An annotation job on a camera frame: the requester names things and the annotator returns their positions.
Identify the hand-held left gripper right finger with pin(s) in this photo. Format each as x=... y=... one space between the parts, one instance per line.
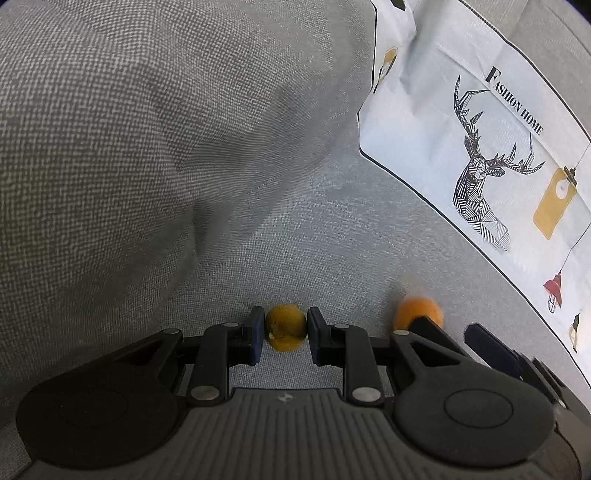
x=316 y=337

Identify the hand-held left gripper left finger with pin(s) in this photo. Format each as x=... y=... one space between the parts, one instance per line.
x=256 y=334

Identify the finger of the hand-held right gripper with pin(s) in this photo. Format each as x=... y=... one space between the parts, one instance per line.
x=491 y=348
x=434 y=332

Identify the bare orange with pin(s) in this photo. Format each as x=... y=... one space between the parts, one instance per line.
x=415 y=308

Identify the small yellow-green fruit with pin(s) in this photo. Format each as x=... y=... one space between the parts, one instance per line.
x=286 y=327

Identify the grey fabric sofa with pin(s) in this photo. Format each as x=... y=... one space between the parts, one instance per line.
x=184 y=184

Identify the white deer-print cloth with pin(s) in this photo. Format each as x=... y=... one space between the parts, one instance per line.
x=461 y=92

